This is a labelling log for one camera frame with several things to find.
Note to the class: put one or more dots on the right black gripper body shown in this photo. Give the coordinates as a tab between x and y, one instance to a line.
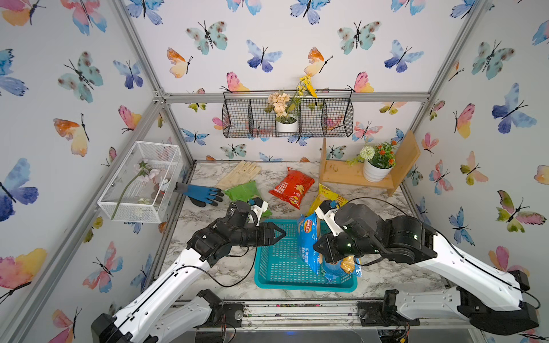
338	249

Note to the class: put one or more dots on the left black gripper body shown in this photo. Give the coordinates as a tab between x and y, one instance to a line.
249	235

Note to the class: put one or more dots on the light blue chips bag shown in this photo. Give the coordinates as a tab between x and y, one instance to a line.
342	270

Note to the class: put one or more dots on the dark blue Lay's chips bag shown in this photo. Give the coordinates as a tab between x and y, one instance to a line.
308	234

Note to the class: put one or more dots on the green chips bag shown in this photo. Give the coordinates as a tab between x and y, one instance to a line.
243	192

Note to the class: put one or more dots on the red chips bag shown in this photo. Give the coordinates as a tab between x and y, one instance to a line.
293	188

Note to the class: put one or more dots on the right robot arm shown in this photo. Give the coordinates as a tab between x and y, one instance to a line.
489	299

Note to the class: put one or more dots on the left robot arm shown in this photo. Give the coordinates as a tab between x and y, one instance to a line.
147	319

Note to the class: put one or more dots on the teal plastic basket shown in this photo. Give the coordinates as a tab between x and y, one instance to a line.
280	267

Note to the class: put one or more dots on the yellow chips bag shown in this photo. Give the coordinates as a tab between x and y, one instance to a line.
325	193

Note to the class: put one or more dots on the beige rubber glove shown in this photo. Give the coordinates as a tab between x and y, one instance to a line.
244	172

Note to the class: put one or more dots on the blue black work glove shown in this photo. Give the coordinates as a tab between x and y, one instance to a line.
200	196

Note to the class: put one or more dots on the wooden corner shelf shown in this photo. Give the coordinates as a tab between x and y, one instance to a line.
335	171

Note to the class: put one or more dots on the white pot with orange flowers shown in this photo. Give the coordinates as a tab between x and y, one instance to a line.
377	160

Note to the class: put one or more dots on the pink artificial flower stem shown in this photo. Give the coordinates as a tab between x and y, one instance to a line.
145	173

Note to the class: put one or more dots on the white pot with peach flowers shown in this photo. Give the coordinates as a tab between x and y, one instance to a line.
286	107

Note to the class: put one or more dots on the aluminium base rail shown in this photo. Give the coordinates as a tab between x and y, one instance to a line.
335	314

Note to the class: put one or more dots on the white wire mesh box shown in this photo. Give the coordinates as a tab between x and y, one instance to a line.
141	188

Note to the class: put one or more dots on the black wire wall basket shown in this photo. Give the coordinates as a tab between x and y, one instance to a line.
273	114

